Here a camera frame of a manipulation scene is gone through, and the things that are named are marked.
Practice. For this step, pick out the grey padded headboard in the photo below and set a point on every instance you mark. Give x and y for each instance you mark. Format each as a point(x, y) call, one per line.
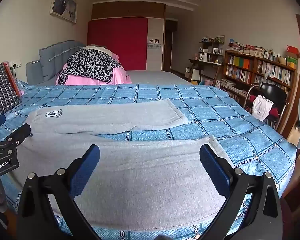
point(50, 57)

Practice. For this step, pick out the stack of books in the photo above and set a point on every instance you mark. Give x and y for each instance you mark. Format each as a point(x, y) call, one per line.
point(247, 50)

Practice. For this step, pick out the black chair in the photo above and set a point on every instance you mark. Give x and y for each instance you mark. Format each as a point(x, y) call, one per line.
point(275, 91)

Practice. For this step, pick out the white cloth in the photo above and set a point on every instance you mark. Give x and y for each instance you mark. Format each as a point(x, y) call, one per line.
point(261, 107)

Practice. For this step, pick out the leopard print cloth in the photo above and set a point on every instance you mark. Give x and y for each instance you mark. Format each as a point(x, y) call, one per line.
point(90, 66)

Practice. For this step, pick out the framed wall picture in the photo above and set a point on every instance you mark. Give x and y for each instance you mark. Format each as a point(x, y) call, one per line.
point(63, 5)

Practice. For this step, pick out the wall socket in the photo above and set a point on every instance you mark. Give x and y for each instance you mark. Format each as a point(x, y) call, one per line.
point(16, 63)

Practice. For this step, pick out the dark wooden door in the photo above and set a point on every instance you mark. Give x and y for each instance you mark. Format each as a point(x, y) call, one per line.
point(168, 45)

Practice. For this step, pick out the pink blanket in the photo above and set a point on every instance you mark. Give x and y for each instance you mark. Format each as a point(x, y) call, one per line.
point(120, 77)

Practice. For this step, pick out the wooden wardrobe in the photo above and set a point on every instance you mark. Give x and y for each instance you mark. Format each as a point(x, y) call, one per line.
point(155, 30)

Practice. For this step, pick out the plaid pillow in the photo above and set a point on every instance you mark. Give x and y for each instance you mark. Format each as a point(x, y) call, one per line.
point(1, 90)

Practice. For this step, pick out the red box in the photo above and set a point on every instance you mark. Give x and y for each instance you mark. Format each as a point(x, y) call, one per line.
point(292, 50)

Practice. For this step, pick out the wooden desk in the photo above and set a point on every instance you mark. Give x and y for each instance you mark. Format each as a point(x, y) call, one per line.
point(205, 63)

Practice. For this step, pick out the grey pants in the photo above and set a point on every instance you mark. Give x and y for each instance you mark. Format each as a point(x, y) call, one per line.
point(127, 175)

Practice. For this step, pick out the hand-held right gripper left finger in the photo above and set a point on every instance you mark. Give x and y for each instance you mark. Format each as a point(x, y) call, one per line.
point(88, 162)

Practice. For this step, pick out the wooden bookshelf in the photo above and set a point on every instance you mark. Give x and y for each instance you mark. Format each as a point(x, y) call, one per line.
point(260, 72)

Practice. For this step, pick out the blue checked bedsheet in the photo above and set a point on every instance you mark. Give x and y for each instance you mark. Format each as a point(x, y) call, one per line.
point(240, 130)

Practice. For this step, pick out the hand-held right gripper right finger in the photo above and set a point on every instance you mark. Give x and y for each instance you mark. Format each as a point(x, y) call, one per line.
point(212, 166)

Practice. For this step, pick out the red wardrobe panel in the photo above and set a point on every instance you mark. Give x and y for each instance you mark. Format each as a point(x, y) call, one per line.
point(117, 42)

